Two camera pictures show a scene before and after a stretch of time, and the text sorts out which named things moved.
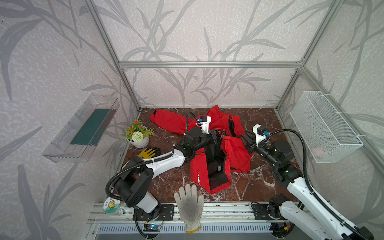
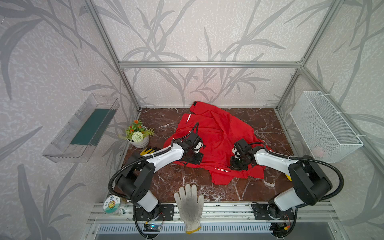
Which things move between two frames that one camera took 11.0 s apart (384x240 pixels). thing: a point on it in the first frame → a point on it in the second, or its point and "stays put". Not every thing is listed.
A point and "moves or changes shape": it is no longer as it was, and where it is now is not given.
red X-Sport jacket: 212,168 moves or changes shape
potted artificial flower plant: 138,135 stays put
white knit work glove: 191,206 stays put
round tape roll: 113,206 stays put
